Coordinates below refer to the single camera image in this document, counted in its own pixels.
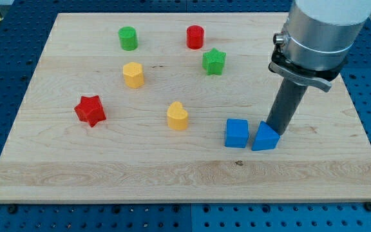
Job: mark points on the light wooden board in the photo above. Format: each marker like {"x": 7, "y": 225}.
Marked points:
{"x": 51, "y": 157}

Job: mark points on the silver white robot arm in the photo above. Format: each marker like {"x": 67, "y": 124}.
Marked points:
{"x": 312, "y": 46}

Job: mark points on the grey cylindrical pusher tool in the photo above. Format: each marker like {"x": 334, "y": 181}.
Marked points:
{"x": 285, "y": 104}

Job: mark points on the yellow hexagon block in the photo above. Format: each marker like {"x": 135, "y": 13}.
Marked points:
{"x": 133, "y": 75}

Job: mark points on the blue triangle block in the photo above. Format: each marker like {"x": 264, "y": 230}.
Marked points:
{"x": 266, "y": 138}

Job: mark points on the blue cube block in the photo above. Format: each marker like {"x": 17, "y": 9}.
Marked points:
{"x": 236, "y": 133}

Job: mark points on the green star block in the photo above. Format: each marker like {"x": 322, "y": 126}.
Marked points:
{"x": 213, "y": 62}

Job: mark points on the green cylinder block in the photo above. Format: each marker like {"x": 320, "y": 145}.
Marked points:
{"x": 128, "y": 38}

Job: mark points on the red cylinder block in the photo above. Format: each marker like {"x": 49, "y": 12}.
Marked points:
{"x": 195, "y": 37}

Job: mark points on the yellow heart block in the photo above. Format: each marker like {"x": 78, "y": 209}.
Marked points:
{"x": 177, "y": 116}

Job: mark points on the red star block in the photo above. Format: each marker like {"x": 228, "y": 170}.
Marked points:
{"x": 90, "y": 110}

